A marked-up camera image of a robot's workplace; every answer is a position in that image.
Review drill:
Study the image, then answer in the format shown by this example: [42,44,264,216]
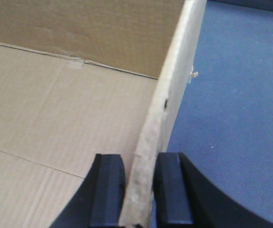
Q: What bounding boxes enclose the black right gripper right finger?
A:
[153,152,273,228]

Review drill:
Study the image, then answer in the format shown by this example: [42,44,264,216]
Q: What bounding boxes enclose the brown cardboard carton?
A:
[0,0,206,228]

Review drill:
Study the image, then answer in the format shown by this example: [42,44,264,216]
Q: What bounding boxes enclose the dark conveyor belt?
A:
[167,1,273,222]

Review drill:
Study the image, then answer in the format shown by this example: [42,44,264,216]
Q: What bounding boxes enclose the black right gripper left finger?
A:
[51,154,126,228]

